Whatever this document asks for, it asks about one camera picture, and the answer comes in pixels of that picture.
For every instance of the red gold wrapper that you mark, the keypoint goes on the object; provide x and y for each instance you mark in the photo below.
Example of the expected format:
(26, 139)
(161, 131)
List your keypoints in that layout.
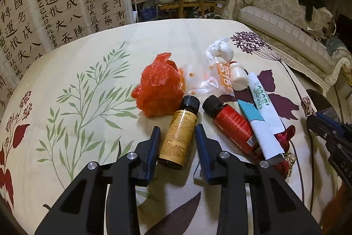
(284, 138)

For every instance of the white tube with green print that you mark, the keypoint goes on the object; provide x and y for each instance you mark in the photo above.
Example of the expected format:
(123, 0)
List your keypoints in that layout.
(261, 97)

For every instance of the crumpled white tissue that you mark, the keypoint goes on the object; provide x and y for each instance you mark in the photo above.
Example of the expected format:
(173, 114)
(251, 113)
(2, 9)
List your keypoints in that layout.
(220, 49)

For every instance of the clear bag with orange print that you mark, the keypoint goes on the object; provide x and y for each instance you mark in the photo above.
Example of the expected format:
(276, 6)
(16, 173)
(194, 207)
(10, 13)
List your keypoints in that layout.
(225, 78)

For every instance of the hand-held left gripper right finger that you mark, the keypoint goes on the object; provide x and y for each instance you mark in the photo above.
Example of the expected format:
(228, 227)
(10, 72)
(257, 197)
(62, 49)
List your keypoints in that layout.
(202, 147)

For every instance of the white and teal tube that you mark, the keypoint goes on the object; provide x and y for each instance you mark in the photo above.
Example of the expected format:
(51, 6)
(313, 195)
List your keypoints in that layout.
(264, 136)

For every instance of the red label brown bottle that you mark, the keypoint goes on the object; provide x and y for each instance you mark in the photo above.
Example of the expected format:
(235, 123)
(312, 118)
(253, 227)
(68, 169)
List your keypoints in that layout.
(233, 122)

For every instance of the calligraphy folding screen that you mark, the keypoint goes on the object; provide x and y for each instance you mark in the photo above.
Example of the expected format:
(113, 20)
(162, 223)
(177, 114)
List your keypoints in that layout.
(55, 3)

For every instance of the small white plastic bottle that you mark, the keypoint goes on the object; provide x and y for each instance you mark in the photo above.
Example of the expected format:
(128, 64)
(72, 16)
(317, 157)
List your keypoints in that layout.
(238, 76)

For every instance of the cream carved sofa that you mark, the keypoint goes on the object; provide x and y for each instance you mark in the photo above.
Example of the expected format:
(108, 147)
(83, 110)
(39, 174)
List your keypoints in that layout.
(269, 17)

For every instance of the yellow label brown bottle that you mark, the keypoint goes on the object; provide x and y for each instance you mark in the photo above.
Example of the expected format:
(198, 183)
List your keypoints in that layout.
(176, 136)

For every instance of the floral printed tablecloth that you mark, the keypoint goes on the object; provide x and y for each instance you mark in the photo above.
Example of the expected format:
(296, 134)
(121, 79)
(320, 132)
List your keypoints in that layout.
(82, 147)

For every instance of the teal cloth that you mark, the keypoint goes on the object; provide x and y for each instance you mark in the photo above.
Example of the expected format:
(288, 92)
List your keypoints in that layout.
(337, 46)

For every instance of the crumpled orange plastic bag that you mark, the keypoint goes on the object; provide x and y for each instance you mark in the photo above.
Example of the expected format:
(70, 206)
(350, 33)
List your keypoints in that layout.
(156, 86)

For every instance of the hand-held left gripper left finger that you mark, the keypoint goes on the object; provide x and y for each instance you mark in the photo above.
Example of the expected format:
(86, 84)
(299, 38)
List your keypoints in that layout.
(155, 147)

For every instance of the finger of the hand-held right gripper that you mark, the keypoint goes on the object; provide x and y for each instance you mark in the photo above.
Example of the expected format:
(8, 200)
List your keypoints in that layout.
(327, 122)
(319, 102)

